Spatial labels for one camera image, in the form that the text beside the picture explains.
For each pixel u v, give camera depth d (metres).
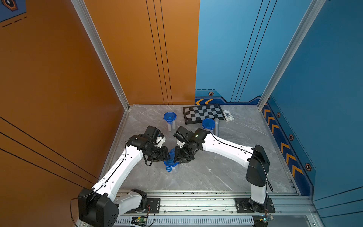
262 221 0.70
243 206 0.72
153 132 0.63
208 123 0.94
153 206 0.74
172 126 1.00
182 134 0.61
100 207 0.37
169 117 0.96
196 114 1.10
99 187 0.40
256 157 0.47
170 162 0.74
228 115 1.12
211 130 0.94
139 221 0.72
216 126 1.05
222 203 0.76
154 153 0.64
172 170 0.72
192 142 0.56
